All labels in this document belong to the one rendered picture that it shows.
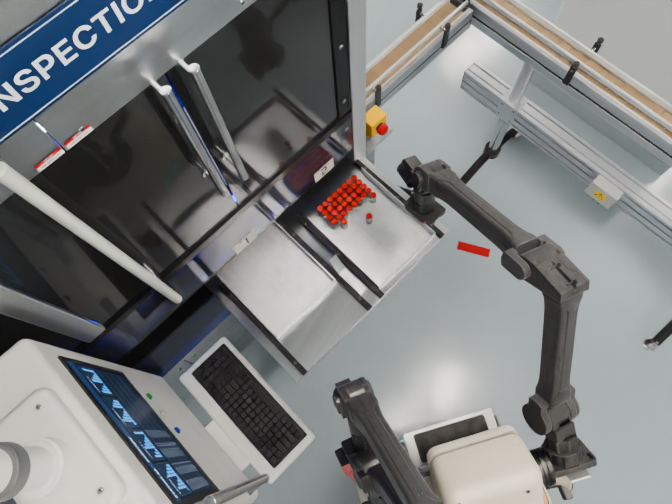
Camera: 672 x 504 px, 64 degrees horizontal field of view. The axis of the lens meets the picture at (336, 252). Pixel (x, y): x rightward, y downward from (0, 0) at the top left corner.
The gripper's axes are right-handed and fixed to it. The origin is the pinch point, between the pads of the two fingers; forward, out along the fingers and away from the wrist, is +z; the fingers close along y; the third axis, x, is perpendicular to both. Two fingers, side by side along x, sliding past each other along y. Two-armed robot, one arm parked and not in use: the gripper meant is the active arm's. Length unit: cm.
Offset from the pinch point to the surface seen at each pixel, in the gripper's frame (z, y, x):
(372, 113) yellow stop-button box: -0.5, 39.4, -17.6
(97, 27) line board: -93, 22, 42
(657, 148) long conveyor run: 27, -30, -82
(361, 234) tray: 17.1, 18.4, 11.4
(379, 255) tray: 18.5, 9.1, 12.4
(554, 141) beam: 56, 5, -83
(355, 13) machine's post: -54, 28, -9
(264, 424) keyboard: 24, -2, 76
